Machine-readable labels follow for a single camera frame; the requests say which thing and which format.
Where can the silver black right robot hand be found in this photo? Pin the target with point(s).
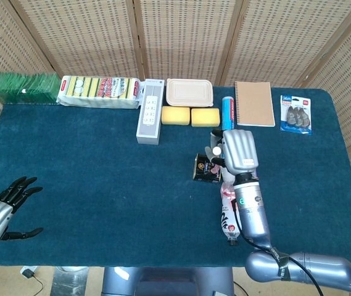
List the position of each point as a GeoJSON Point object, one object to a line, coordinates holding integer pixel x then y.
{"type": "Point", "coordinates": [240, 151]}

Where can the glass test tube white cap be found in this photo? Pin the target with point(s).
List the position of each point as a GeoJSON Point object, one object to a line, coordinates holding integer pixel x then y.
{"type": "Point", "coordinates": [216, 150]}

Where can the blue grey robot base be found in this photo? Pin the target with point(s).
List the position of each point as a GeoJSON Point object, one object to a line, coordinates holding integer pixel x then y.
{"type": "Point", "coordinates": [169, 282]}

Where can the black luncheon meat tin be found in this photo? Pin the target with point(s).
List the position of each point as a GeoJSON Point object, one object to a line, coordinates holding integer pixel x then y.
{"type": "Point", "coordinates": [204, 168]}

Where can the blue foil roll box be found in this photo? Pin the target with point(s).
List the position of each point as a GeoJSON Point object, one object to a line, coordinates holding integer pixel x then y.
{"type": "Point", "coordinates": [228, 112]}

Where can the yellow sponge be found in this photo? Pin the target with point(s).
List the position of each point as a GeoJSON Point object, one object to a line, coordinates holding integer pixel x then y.
{"type": "Point", "coordinates": [205, 117]}
{"type": "Point", "coordinates": [175, 115]}

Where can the brown spiral notebook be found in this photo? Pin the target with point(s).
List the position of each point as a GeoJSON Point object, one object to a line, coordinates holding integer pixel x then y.
{"type": "Point", "coordinates": [254, 103]}

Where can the plastic bottle pink white label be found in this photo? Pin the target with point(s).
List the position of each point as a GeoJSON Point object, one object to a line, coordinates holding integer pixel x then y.
{"type": "Point", "coordinates": [228, 212]}

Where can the blue blister pack of hooks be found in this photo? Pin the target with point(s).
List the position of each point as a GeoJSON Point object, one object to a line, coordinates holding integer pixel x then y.
{"type": "Point", "coordinates": [297, 115]}

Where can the beige lidded food container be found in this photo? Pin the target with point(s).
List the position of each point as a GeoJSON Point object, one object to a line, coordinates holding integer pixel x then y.
{"type": "Point", "coordinates": [189, 92]}

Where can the white power strip box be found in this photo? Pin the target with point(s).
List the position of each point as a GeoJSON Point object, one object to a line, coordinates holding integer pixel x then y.
{"type": "Point", "coordinates": [150, 114]}

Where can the grey metal table leg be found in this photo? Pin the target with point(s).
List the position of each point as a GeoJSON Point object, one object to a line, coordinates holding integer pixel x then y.
{"type": "Point", "coordinates": [70, 282]}

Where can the blue carpet table mat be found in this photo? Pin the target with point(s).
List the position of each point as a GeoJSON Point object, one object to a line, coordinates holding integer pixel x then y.
{"type": "Point", "coordinates": [101, 200]}

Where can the woven bamboo folding screen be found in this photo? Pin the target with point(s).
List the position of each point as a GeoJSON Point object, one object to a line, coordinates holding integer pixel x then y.
{"type": "Point", "coordinates": [178, 37]}

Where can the green scouring pad pack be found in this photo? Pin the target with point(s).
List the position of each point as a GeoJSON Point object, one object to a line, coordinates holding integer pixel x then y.
{"type": "Point", "coordinates": [24, 87]}

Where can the wrapped pack of sponges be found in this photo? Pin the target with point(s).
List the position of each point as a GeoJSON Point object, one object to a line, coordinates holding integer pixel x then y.
{"type": "Point", "coordinates": [98, 92]}

